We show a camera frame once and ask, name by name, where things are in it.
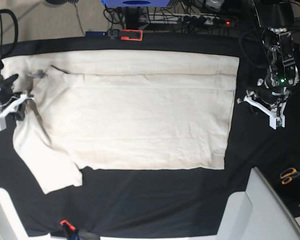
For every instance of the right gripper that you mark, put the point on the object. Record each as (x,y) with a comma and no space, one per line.
(12,103)

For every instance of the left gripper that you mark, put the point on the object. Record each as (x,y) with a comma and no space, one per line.
(269,101)

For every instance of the white T-shirt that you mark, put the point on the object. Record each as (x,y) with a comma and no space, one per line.
(122,110)

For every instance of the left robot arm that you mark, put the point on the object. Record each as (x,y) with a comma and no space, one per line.
(271,20)

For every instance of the white power strip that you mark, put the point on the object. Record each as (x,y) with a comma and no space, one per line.
(174,19)

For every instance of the blue box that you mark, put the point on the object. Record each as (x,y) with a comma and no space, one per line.
(135,3)

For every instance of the orange black top clamp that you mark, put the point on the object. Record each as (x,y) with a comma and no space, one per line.
(125,34)

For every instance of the black table cloth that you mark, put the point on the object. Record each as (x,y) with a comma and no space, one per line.
(165,203)

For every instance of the orange clamp bottom edge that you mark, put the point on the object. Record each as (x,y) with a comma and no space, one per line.
(68,225)

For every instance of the orange handled scissors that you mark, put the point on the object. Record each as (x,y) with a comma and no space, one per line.
(288,175)

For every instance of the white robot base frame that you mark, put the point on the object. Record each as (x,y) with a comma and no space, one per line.
(254,214)

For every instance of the black vertical post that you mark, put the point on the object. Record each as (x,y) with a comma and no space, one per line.
(132,15)

